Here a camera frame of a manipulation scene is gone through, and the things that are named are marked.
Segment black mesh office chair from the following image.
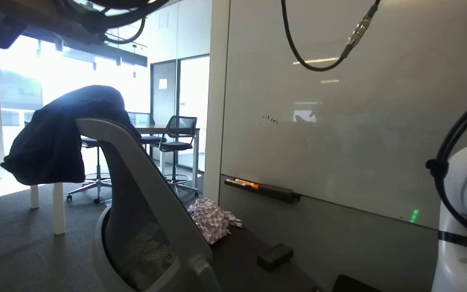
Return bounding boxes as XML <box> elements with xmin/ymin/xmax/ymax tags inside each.
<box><xmin>158</xmin><ymin>114</ymin><xmax>201</xmax><ymax>191</ymax></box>

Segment grey office chair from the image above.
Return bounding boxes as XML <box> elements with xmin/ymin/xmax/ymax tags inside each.
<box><xmin>74</xmin><ymin>117</ymin><xmax>327</xmax><ymax>292</ymax></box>

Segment dark navy clothing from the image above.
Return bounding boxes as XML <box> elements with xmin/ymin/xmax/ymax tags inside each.
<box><xmin>0</xmin><ymin>84</ymin><xmax>141</xmax><ymax>187</ymax></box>

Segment white table legs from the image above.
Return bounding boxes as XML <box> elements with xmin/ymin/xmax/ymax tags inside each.
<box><xmin>29</xmin><ymin>182</ymin><xmax>68</xmax><ymax>237</ymax></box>

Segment black eraser block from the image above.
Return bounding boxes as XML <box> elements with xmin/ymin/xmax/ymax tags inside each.
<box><xmin>256</xmin><ymin>242</ymin><xmax>295</xmax><ymax>273</ymax></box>

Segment office chair with star base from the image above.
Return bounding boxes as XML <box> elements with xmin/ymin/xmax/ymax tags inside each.
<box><xmin>63</xmin><ymin>136</ymin><xmax>113</xmax><ymax>206</ymax></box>

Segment orange marker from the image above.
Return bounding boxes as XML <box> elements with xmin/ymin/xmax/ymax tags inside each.
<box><xmin>231</xmin><ymin>177</ymin><xmax>261</xmax><ymax>190</ymax></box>

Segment large whiteboard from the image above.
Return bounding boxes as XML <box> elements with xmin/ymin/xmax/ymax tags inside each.
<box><xmin>217</xmin><ymin>0</ymin><xmax>467</xmax><ymax>292</ymax></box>

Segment blue patterned white towel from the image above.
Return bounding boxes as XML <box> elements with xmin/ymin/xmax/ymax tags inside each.
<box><xmin>186</xmin><ymin>196</ymin><xmax>243</xmax><ymax>247</ymax></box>

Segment black camera cable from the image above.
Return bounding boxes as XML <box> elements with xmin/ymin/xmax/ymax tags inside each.
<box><xmin>280</xmin><ymin>0</ymin><xmax>384</xmax><ymax>73</ymax></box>

